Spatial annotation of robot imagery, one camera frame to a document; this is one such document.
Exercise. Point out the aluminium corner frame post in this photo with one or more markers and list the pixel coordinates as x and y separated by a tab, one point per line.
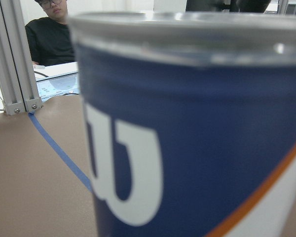
282	7

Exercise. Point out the Wilson tennis ball can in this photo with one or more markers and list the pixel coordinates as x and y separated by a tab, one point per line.
190	121

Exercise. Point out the black computer monitor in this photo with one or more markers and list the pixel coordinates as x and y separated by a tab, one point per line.
247	6

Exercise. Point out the blue teach pendant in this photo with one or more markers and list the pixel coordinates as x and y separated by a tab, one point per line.
58	85

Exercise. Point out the person in black shirt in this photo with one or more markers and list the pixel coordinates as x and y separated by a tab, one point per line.
49	37

